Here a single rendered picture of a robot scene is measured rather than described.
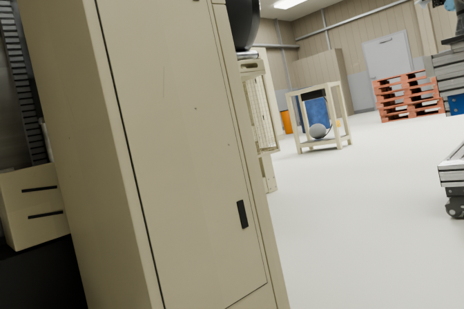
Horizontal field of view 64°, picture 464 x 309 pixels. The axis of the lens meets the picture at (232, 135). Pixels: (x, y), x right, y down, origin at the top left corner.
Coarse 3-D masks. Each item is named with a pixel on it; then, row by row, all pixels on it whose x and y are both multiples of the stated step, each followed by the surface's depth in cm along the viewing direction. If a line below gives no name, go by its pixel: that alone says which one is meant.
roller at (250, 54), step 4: (236, 52) 185; (240, 52) 187; (244, 52) 189; (248, 52) 190; (252, 52) 192; (256, 52) 194; (240, 56) 187; (244, 56) 188; (248, 56) 190; (252, 56) 192; (256, 56) 194
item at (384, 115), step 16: (384, 80) 697; (400, 80) 635; (432, 80) 604; (384, 96) 662; (400, 96) 667; (416, 96) 677; (384, 112) 659; (400, 112) 645; (416, 112) 634; (432, 112) 640
